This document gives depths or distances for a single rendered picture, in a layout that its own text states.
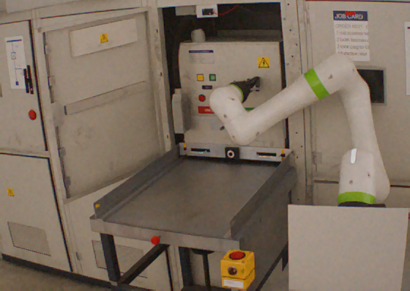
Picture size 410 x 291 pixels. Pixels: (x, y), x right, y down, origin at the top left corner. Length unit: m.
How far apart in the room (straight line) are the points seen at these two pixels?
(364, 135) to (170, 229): 0.77
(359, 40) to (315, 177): 0.64
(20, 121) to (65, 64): 0.96
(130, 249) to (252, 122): 1.26
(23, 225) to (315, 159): 1.92
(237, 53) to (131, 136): 0.60
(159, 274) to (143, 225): 1.00
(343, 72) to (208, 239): 0.74
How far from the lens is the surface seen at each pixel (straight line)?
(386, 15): 2.24
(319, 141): 2.41
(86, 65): 2.40
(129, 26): 2.51
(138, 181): 2.42
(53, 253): 3.48
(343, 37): 2.28
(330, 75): 2.02
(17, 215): 3.56
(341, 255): 1.71
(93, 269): 3.33
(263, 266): 2.28
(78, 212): 3.18
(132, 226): 2.10
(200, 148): 2.67
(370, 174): 1.81
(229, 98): 2.09
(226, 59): 2.51
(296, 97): 2.04
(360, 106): 2.11
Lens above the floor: 1.74
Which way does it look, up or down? 17 degrees down
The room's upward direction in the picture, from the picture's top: 5 degrees counter-clockwise
